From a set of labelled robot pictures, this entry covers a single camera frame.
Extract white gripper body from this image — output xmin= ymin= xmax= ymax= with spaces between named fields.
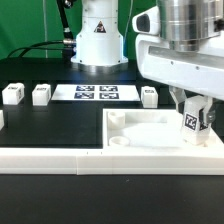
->
xmin=132 ymin=5 xmax=224 ymax=101

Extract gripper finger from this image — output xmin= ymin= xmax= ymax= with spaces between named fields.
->
xmin=169 ymin=86 xmax=187 ymax=113
xmin=199 ymin=96 xmax=215 ymax=126

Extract white square table top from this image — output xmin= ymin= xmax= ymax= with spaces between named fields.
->
xmin=102 ymin=109 xmax=224 ymax=148

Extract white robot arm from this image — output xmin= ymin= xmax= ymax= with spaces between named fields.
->
xmin=72 ymin=0 xmax=224 ymax=125

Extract white sheet with fiducial tags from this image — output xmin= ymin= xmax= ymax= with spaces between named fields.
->
xmin=52 ymin=84 xmax=140 ymax=101

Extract white U-shaped obstacle fence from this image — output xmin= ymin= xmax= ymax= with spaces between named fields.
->
xmin=0 ymin=109 xmax=224 ymax=176

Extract black cable on table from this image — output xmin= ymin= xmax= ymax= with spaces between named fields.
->
xmin=7 ymin=39 xmax=78 ymax=60

